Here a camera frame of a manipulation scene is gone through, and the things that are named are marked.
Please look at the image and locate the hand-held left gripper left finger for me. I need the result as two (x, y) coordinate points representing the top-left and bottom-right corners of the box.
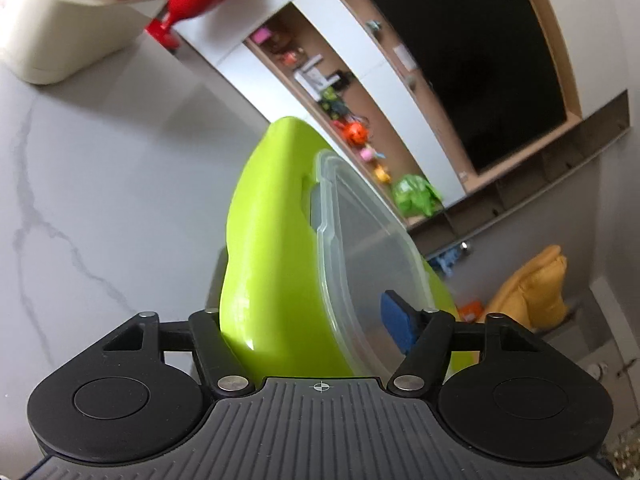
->
(102, 310), (253, 397)

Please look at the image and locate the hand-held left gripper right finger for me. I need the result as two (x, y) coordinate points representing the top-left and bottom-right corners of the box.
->
(380, 290), (543, 397)

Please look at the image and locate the blue robot figure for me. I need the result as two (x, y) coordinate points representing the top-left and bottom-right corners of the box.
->
(427, 241), (473, 276)

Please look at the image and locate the green plastic bag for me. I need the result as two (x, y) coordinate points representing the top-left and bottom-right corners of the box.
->
(391, 174), (443, 218)

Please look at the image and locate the yellow padded chair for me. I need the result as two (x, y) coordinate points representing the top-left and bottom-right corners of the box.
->
(487, 245), (568, 331)

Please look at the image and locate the dark open-shelf cabinet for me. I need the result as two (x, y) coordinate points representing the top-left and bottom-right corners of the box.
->
(407, 90), (631, 261)

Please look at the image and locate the orange pumpkin bucket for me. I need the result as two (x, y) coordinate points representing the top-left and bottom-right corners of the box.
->
(341, 120), (369, 147)

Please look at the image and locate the green toy truck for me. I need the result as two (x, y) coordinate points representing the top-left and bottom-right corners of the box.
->
(318, 87), (351, 121)

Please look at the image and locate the white box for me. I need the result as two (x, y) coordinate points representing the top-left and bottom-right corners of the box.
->
(295, 55), (336, 98)

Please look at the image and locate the black television screen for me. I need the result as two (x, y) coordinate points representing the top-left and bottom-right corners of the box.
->
(350, 0), (568, 176)

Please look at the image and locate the white and wooden shelf unit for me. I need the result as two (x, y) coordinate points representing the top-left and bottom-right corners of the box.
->
(175, 0), (631, 261)

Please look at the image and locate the white plastic container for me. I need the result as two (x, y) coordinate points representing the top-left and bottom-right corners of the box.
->
(0, 0), (172, 85)

